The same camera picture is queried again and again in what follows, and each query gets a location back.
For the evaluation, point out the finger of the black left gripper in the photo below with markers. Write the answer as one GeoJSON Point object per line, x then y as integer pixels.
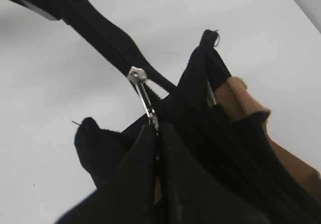
{"type": "Point", "coordinates": [27, 1]}

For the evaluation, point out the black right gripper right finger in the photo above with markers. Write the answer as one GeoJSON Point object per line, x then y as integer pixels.
{"type": "Point", "coordinates": [192, 194]}

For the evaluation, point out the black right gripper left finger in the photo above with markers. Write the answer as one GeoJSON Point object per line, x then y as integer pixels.
{"type": "Point", "coordinates": [127, 197]}

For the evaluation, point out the black tote bag tan handles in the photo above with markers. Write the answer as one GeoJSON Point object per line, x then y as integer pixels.
{"type": "Point", "coordinates": [219, 123]}

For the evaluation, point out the silver zipper pull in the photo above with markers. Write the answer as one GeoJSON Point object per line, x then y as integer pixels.
{"type": "Point", "coordinates": [138, 77]}

